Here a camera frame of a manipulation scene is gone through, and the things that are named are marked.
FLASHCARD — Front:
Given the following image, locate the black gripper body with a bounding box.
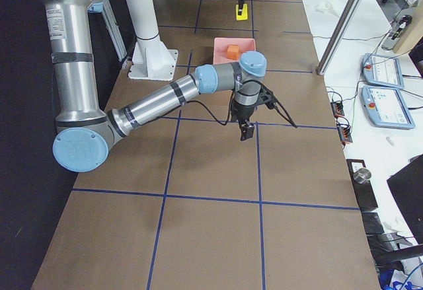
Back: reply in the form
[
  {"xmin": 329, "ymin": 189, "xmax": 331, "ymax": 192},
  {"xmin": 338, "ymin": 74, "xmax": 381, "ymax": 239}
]
[{"xmin": 231, "ymin": 100, "xmax": 257, "ymax": 122}]

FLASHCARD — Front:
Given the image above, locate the yellow foam block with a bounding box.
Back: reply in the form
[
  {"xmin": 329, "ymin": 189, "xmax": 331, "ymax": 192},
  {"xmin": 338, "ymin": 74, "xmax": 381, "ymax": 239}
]
[{"xmin": 235, "ymin": 3, "xmax": 249, "ymax": 21}]

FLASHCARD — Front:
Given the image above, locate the orange foam block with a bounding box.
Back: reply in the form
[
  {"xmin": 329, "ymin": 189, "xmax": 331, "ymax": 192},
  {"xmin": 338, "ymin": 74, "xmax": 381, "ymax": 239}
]
[{"xmin": 226, "ymin": 45, "xmax": 240, "ymax": 60}]

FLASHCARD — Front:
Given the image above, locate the pink plastic bin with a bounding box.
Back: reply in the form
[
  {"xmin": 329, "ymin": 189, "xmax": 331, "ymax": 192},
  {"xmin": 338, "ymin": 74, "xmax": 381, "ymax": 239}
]
[{"xmin": 213, "ymin": 37, "xmax": 256, "ymax": 65}]

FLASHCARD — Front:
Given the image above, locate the crumpled white paper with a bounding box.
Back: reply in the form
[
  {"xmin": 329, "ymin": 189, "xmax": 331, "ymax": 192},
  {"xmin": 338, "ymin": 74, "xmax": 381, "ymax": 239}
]
[{"xmin": 315, "ymin": 1, "xmax": 338, "ymax": 16}]

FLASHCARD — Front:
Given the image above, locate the orange connector box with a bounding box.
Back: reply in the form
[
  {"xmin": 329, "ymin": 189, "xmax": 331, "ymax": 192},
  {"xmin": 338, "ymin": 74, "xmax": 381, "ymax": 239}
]
[
  {"xmin": 336, "ymin": 124, "xmax": 353, "ymax": 145},
  {"xmin": 330, "ymin": 100, "xmax": 344, "ymax": 118}
]

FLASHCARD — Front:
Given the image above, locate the metal cylinder weight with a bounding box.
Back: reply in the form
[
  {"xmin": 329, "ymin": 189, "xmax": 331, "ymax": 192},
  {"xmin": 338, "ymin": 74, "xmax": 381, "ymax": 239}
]
[{"xmin": 353, "ymin": 168, "xmax": 371, "ymax": 184}]

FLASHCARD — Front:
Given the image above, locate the lower teach pendant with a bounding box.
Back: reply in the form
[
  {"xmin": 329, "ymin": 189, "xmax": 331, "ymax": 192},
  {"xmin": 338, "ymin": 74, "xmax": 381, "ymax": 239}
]
[{"xmin": 361, "ymin": 85, "xmax": 415, "ymax": 130}]

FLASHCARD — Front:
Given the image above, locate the teach pendant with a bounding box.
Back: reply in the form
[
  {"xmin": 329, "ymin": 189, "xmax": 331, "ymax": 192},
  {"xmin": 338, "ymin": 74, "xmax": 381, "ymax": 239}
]
[
  {"xmin": 361, "ymin": 85, "xmax": 415, "ymax": 130},
  {"xmin": 362, "ymin": 53, "xmax": 404, "ymax": 89}
]

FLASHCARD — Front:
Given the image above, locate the upper teach pendant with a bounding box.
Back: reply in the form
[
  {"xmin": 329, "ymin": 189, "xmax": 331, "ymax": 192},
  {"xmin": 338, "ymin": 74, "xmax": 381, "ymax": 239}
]
[{"xmin": 362, "ymin": 53, "xmax": 404, "ymax": 89}]

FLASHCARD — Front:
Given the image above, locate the black monitor corner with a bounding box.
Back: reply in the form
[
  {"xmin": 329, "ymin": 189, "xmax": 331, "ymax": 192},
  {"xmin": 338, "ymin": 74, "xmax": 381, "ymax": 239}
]
[{"xmin": 387, "ymin": 159, "xmax": 422, "ymax": 244}]

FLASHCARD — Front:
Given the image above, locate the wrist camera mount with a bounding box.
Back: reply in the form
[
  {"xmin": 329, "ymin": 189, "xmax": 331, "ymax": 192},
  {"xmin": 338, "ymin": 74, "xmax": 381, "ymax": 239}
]
[{"xmin": 256, "ymin": 87, "xmax": 277, "ymax": 110}]

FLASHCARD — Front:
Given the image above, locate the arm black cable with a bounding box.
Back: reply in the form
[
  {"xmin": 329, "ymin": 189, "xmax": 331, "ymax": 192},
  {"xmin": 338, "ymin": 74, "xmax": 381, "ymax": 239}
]
[{"xmin": 158, "ymin": 81, "xmax": 298, "ymax": 129}]

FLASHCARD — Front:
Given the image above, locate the aluminium frame post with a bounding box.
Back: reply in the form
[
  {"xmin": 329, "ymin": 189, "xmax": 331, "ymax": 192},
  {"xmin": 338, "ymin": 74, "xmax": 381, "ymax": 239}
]
[{"xmin": 316, "ymin": 0, "xmax": 362, "ymax": 76}]

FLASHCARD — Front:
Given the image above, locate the white pedestal column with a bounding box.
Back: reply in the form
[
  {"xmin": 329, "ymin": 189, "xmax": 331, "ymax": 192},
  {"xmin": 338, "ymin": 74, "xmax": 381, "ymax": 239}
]
[{"xmin": 126, "ymin": 0, "xmax": 178, "ymax": 81}]

